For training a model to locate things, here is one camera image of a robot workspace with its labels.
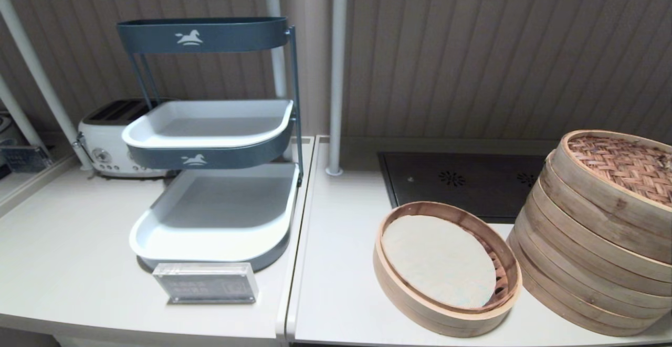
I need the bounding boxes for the beige mesh steamer liner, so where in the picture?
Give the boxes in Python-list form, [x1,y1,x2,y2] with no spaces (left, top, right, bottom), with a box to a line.
[382,215,498,310]

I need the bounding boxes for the small bamboo steamer basket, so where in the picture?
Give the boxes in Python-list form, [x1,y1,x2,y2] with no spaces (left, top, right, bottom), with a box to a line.
[373,201,523,338]

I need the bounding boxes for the large bamboo steamer basket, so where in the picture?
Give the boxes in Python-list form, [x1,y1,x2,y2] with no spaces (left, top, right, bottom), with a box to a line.
[514,211,672,319]
[507,226,667,337]
[525,190,672,298]

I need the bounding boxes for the white metal pole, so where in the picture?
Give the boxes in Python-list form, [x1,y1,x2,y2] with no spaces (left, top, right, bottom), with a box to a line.
[0,74,49,151]
[0,0,94,172]
[325,0,349,176]

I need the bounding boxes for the black induction cooktop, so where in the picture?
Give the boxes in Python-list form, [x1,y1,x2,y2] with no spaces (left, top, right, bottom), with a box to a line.
[377,151,560,224]

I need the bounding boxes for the white tray with blue base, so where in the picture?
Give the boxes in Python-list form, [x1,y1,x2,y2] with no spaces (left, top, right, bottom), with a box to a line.
[129,163,300,272]

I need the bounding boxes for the white tray with horse logo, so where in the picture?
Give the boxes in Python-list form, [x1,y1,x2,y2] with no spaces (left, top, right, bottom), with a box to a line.
[122,99,295,171]

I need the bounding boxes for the dark blue horse-logo shelf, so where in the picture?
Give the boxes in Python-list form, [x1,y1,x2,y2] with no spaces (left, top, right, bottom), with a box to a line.
[117,18,289,55]

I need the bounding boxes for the clear acrylic warning sign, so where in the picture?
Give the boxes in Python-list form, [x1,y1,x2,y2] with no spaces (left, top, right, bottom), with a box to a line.
[153,262,259,304]

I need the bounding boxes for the white retro toaster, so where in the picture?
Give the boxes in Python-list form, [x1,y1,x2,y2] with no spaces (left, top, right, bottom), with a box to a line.
[78,99,174,178]

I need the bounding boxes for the grey patterned box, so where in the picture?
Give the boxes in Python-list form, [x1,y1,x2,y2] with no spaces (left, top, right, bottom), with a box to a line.
[0,145,51,173]

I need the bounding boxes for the dark blue metal rack frame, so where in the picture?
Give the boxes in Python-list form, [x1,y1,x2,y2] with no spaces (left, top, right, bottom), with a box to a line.
[129,24,305,187]

